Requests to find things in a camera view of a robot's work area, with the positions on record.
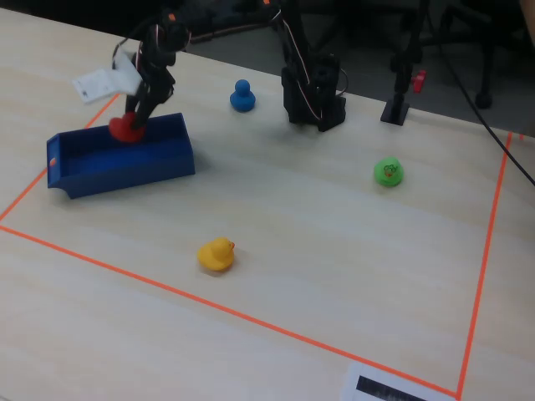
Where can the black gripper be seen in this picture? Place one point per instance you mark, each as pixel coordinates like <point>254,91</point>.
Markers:
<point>155,93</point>

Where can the red rubber duck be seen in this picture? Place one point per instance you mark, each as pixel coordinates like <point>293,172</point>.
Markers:
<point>123,131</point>

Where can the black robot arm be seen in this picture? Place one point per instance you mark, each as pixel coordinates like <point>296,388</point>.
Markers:
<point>317,96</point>

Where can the blue plastic box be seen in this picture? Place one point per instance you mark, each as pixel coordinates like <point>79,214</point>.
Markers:
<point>125,169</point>

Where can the blue rubber duck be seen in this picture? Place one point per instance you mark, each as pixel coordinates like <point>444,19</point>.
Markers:
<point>242,99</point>

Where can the yellow rubber duck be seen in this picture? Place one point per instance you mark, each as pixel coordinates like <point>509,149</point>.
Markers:
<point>215,255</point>

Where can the green rubber duck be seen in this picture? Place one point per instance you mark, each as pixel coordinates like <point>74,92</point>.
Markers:
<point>388,172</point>

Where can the orange tape strip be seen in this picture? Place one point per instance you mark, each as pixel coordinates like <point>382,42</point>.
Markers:
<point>25,196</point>
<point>209,303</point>
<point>485,259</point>

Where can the red clamp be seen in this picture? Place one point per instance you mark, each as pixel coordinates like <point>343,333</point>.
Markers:
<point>419,81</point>

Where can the black office chair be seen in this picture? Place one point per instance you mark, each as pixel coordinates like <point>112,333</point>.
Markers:
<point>484,99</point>

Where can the white paper with black bar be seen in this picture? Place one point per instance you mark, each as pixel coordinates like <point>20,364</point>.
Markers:
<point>355,386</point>

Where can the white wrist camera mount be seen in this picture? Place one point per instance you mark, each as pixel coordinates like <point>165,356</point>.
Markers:
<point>104,81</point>

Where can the black camera stand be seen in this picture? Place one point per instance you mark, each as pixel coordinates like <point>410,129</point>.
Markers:
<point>395,109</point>

